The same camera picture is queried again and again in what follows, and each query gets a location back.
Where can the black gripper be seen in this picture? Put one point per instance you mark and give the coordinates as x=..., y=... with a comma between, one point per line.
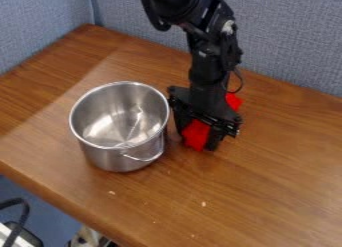
x=205, y=105

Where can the red block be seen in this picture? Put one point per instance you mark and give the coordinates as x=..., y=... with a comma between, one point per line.
x=197, y=132

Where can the metal pot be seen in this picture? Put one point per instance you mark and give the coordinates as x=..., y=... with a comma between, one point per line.
x=119, y=122

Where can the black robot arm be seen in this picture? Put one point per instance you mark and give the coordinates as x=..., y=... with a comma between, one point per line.
x=209, y=23

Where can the white black object under table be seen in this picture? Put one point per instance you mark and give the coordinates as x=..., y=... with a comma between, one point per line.
x=90, y=238

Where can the grey case under table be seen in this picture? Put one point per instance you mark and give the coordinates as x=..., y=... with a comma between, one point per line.
x=27, y=239

